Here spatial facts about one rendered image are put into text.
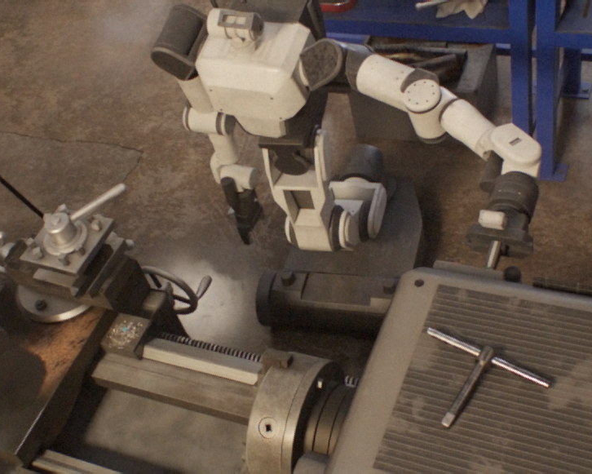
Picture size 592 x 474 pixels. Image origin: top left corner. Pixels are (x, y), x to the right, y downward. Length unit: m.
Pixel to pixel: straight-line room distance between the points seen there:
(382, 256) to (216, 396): 1.18
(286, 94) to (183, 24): 0.34
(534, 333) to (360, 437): 0.31
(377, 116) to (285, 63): 1.60
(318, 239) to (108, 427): 0.85
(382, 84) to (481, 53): 1.74
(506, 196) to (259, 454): 0.65
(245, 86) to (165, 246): 1.57
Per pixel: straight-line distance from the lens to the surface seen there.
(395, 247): 3.07
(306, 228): 2.61
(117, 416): 2.25
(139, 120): 4.20
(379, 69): 1.96
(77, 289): 2.02
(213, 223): 3.57
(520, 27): 3.05
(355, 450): 1.33
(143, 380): 2.13
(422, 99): 1.85
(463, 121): 1.83
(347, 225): 2.64
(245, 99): 2.13
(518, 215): 1.66
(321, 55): 2.03
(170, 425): 2.18
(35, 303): 2.23
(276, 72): 2.05
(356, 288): 2.95
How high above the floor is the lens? 2.50
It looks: 47 degrees down
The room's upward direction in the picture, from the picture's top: 19 degrees counter-clockwise
